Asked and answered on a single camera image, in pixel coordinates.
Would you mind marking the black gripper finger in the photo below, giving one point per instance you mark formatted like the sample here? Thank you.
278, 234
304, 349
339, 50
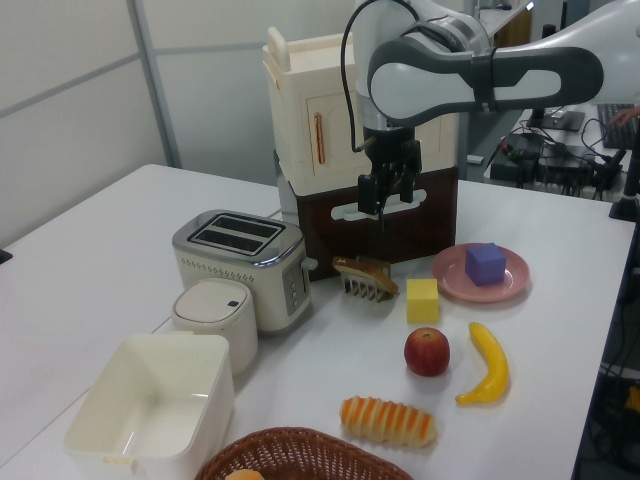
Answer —
406, 187
369, 195

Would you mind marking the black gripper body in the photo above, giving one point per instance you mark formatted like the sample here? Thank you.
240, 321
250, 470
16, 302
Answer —
392, 150

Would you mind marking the yellow cube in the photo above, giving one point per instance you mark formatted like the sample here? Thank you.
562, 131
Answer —
422, 302

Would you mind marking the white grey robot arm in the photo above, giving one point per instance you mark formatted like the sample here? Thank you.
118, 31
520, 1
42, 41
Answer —
425, 75

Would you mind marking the purple cube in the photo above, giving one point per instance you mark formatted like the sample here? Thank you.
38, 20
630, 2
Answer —
485, 265

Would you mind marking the person's hand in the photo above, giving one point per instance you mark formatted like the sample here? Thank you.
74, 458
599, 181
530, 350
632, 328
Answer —
629, 116

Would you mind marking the dark brown drawer base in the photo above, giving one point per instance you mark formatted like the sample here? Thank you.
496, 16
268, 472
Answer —
430, 225

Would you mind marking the small silver object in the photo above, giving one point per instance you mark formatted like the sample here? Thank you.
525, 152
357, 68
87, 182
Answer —
476, 160

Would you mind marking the brown toast rack toy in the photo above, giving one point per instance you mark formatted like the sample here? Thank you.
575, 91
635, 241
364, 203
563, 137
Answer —
367, 277

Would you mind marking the pink plate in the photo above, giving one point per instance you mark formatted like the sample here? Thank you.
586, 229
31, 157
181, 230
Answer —
450, 280

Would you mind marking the black monitor stand base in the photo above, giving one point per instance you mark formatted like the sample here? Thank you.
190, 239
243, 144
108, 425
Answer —
557, 120

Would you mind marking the red apple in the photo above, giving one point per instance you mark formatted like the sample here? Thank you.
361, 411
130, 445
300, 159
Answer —
425, 352

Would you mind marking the cream silver toaster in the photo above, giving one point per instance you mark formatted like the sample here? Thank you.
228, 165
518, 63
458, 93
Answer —
220, 280

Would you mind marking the yellow banana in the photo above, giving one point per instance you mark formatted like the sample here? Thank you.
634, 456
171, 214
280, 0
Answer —
492, 365

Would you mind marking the small white lidded bin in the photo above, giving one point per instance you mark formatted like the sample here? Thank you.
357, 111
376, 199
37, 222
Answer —
220, 345

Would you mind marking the black keyboard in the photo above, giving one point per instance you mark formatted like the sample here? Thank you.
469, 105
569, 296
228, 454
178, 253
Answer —
617, 132

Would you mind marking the orange striped bread roll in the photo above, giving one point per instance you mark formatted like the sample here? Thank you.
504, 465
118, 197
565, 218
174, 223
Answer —
385, 420

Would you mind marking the brown wicker basket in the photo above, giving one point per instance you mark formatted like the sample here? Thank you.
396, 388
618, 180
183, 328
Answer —
300, 455

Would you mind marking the white plastic container box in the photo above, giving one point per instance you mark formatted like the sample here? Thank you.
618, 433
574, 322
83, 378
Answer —
150, 400

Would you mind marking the bread piece in basket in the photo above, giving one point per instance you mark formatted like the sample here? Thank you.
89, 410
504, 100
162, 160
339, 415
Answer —
245, 475

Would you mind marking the black object at table edge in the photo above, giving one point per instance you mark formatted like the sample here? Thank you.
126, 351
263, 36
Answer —
5, 256

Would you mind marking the grey post behind cabinet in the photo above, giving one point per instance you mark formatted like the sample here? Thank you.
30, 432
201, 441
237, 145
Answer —
285, 200

